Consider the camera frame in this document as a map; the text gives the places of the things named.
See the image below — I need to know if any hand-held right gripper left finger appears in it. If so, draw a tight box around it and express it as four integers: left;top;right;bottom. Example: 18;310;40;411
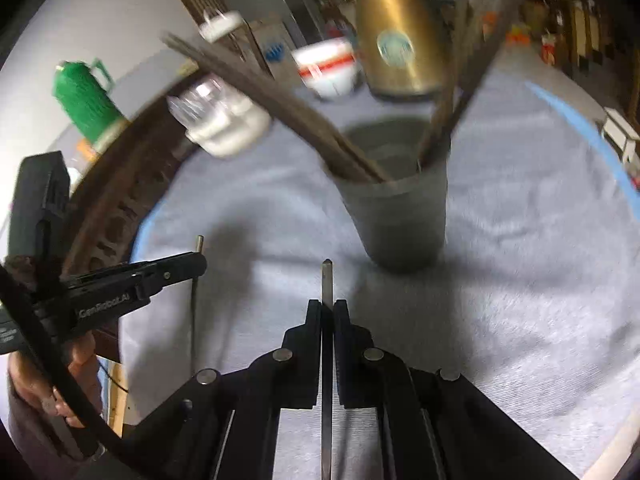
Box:
75;300;323;480

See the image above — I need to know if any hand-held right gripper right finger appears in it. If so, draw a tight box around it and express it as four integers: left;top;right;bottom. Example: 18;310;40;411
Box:
334;300;576;480

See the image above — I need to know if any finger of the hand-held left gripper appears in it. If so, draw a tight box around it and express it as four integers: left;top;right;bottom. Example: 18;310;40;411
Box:
135;252;208;296

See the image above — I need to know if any single metal chopstick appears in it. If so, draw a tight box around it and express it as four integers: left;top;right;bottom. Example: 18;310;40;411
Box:
320;258;335;480
191;235;204;376

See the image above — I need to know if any dark green chopstick holder cup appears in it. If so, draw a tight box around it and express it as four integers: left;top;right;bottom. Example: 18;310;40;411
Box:
325;117;451;273

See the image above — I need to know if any row of dark chopsticks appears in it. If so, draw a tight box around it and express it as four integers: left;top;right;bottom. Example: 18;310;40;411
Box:
162;0;536;183

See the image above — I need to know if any person's left forearm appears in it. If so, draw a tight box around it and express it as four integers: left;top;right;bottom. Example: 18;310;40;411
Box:
0;390;101;480

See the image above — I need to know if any person's left hand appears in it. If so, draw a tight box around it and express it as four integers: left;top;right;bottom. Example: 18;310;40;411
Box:
7;332;103;428

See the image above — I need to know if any green thermos flask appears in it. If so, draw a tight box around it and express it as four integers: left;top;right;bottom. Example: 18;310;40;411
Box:
52;60;126;146

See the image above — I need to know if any large white bowl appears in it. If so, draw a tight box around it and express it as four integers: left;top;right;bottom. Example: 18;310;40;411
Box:
185;95;273;158

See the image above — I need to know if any grey felt table cloth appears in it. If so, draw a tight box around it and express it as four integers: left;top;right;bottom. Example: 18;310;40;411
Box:
120;52;640;478

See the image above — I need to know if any white red-rimmed bowl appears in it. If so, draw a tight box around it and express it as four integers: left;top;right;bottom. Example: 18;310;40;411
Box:
300;60;361;101
292;37;356;68

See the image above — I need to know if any gold electric kettle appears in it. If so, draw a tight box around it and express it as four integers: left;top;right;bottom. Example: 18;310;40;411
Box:
355;0;451;101

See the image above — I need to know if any blue table cover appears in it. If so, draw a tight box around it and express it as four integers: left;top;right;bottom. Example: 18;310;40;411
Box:
130;82;640;261

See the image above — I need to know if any small white stool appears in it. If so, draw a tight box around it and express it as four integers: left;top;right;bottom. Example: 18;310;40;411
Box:
600;107;640;163

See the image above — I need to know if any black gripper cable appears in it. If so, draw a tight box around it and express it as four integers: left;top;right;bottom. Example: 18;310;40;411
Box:
0;265;131;461

